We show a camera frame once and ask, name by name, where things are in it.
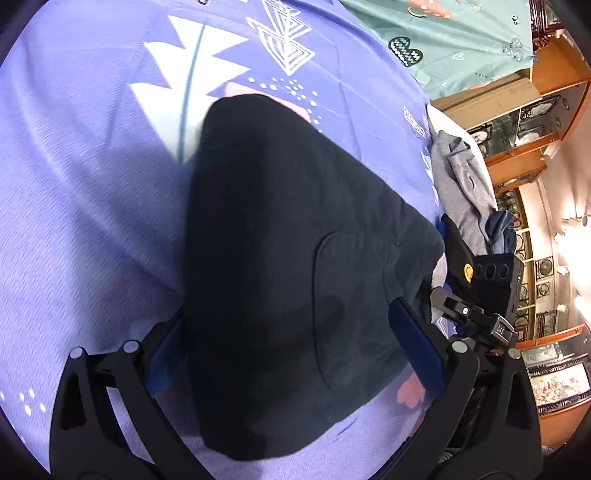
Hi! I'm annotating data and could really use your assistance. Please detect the dark blue garment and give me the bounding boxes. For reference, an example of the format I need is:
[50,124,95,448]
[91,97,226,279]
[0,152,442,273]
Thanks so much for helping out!
[487,210,517,254]

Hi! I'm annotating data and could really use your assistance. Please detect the green printed bed sheet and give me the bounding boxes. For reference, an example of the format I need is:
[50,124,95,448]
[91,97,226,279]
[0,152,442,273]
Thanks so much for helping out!
[339,0,543,100]

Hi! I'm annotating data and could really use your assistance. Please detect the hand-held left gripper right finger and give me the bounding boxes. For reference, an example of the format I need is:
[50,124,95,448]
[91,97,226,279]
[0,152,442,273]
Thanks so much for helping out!
[379,298,542,480]

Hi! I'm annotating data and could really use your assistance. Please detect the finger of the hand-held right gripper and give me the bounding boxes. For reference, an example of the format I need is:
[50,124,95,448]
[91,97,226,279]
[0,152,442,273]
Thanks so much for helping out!
[431,286,486,325]

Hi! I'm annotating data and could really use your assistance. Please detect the grey garment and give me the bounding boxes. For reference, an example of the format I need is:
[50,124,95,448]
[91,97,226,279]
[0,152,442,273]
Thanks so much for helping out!
[434,130,498,245]

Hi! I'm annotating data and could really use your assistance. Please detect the wall shelf of plates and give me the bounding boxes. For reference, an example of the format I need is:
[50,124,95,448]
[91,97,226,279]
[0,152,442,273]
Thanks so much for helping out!
[495,178,580,330]

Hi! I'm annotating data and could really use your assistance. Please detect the purple printed bed sheet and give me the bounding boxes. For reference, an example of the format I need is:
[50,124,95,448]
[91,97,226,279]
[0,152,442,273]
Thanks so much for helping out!
[0,0,444,480]

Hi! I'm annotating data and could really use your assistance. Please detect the dark navy pants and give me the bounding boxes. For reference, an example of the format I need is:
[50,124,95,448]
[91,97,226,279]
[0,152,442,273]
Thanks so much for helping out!
[182,93,446,461]

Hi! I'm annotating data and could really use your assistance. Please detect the wooden glass display cabinet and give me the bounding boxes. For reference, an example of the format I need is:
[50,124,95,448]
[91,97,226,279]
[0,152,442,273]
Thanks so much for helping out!
[466,34,591,169]
[516,323,591,448]

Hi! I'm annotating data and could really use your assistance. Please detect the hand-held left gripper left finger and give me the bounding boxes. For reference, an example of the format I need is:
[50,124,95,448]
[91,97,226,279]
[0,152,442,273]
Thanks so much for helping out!
[48,314,204,480]

